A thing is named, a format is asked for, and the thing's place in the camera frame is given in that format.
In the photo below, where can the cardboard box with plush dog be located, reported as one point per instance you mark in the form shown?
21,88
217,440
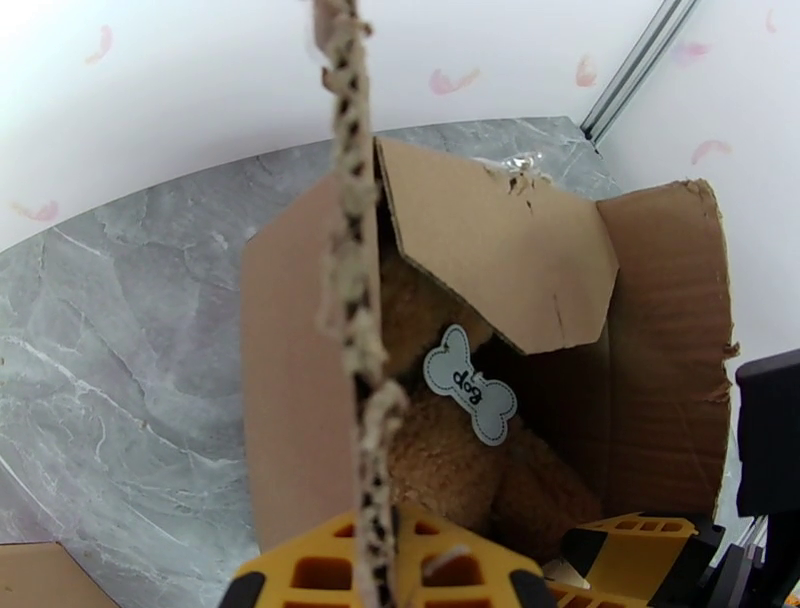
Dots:
487,250

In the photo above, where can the brown plush dog toy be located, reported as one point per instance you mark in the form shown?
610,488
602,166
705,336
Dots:
444,475

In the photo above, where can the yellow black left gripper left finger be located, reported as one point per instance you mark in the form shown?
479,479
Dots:
312,572

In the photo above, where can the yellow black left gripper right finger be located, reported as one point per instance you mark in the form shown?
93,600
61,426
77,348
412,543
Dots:
631,550

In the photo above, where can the taped brown cardboard box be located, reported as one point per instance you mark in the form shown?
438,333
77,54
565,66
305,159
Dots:
44,581

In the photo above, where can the aluminium corner post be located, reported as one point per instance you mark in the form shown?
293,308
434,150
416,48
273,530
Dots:
637,62

